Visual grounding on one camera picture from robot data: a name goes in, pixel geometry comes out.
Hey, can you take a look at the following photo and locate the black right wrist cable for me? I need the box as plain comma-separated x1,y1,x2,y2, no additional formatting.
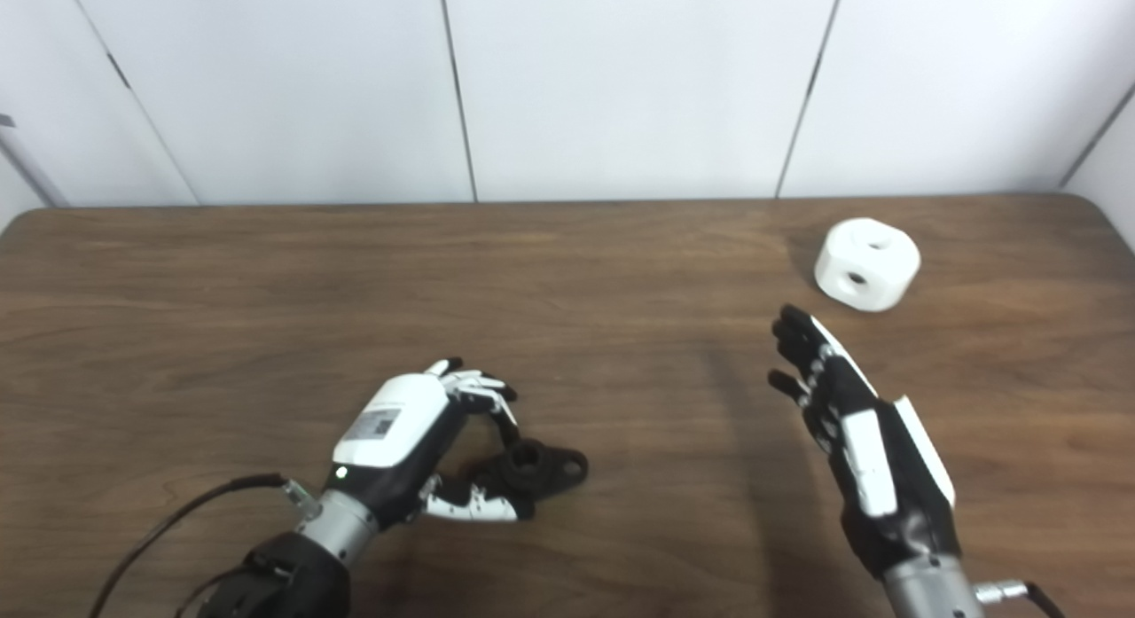
974,580,1069,618

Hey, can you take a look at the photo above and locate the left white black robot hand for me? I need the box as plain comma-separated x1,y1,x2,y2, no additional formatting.
324,358,537,530

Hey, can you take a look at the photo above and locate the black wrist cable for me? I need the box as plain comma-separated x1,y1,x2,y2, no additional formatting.
89,473,295,618
974,580,1069,618

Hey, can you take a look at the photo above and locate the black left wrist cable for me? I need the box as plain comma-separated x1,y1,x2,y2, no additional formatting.
89,473,295,618

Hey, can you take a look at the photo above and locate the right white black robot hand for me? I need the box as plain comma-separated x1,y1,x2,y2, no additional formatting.
768,304,963,582

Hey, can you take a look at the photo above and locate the round white piece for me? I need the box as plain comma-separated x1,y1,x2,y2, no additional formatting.
814,217,922,313

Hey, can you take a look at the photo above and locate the black flanged holder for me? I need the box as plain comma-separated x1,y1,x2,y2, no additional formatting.
443,439,590,514

